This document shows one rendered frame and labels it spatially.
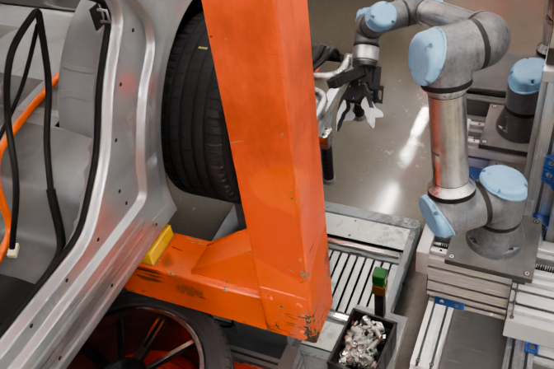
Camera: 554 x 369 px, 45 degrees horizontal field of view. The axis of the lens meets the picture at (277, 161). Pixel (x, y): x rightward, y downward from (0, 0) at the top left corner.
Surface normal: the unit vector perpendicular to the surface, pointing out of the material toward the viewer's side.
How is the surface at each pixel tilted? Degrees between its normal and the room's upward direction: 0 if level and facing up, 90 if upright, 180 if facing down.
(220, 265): 90
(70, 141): 6
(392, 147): 0
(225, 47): 90
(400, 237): 0
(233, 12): 90
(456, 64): 78
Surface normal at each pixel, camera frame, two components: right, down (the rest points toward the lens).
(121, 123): 0.92, 0.17
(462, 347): -0.11, -0.75
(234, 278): -0.37, 0.64
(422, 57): -0.96, 0.15
